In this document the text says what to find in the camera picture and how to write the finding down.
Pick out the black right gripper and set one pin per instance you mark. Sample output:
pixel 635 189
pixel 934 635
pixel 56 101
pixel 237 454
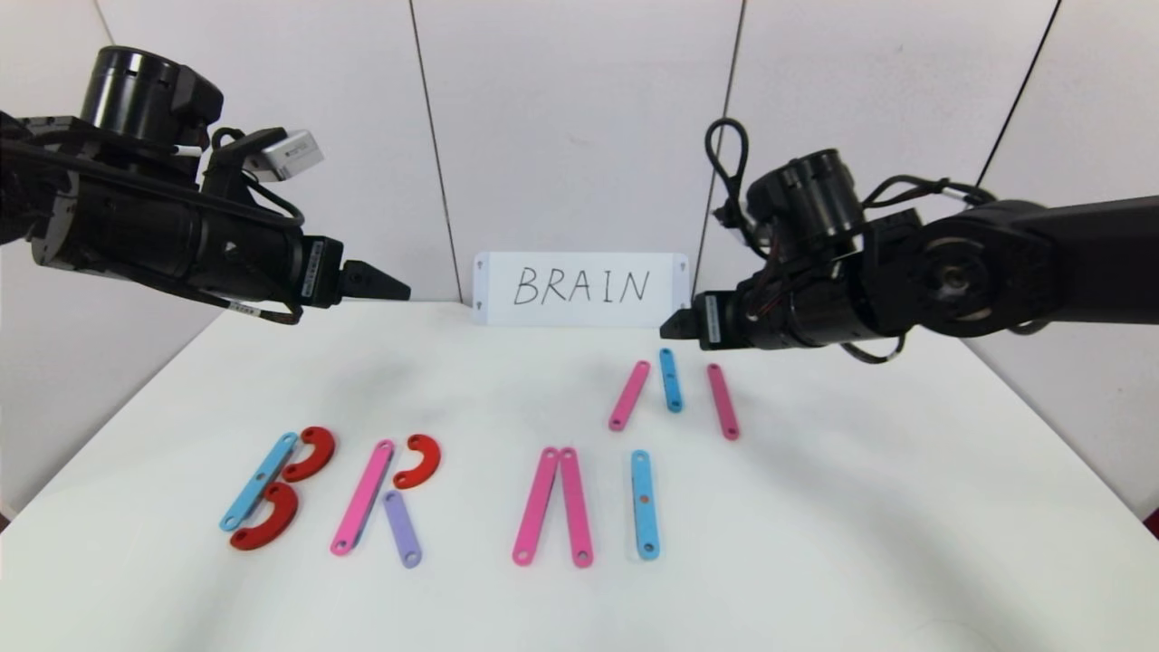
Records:
pixel 711 321

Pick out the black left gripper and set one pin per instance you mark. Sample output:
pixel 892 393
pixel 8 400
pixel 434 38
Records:
pixel 320 270

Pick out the short blue wooden bar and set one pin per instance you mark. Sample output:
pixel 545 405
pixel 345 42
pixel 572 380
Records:
pixel 670 380

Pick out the pink wooden bar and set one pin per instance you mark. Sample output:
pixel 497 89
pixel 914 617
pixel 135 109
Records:
pixel 362 498
pixel 723 402
pixel 534 505
pixel 576 507
pixel 628 396

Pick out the small red wooden arc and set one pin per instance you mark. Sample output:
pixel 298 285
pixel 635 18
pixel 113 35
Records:
pixel 426 462

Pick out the short purple wooden bar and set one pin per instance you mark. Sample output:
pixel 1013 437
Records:
pixel 402 530

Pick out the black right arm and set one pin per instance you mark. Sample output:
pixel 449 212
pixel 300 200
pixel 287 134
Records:
pixel 1041 263

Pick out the white BRAIN sign card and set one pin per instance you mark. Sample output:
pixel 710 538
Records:
pixel 579 288

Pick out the large red wooden arc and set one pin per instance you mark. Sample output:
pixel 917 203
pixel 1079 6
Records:
pixel 279 521
pixel 319 453

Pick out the long blue wooden bar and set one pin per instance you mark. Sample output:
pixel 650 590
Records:
pixel 260 482
pixel 644 503

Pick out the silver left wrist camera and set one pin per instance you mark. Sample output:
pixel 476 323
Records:
pixel 290 154

